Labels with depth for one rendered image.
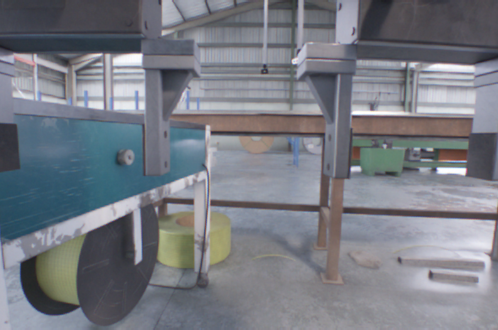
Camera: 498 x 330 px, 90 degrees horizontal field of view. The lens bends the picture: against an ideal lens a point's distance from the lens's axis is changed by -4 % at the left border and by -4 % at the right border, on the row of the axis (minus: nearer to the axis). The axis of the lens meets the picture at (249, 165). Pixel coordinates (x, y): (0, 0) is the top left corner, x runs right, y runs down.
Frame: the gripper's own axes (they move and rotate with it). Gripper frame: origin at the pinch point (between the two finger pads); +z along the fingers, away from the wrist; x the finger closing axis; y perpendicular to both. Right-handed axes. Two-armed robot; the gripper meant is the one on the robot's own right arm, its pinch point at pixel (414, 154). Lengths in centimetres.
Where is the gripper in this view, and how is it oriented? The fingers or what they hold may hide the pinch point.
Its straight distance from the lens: 25.7
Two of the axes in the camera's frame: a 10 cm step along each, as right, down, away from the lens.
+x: 10.0, 0.2, 0.3
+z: -0.2, 9.9, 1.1
